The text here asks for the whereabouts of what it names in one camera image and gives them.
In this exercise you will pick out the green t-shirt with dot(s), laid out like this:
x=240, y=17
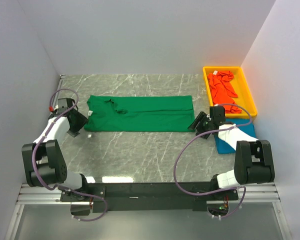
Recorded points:
x=139, y=113

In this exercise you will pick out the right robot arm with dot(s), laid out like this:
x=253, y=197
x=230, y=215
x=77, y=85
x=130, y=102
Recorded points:
x=253, y=162

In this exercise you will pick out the black base beam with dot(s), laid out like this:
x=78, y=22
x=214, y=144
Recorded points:
x=144, y=197

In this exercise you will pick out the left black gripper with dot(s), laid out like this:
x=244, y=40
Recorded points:
x=77, y=122

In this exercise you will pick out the aluminium frame rail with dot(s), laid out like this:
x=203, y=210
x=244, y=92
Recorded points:
x=255, y=193

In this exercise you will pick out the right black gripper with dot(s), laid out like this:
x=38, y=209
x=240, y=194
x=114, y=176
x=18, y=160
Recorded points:
x=202, y=123

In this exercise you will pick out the blue folded t-shirt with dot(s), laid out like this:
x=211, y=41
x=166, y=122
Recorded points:
x=223, y=147

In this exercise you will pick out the orange t-shirt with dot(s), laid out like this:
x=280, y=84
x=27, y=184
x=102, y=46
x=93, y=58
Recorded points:
x=221, y=90

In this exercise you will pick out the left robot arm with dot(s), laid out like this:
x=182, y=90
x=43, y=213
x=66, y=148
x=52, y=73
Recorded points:
x=44, y=156

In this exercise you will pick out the yellow plastic bin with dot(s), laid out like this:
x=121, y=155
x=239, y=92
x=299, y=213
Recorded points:
x=239, y=84

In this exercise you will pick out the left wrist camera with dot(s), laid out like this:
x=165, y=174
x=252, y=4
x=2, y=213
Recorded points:
x=53, y=109

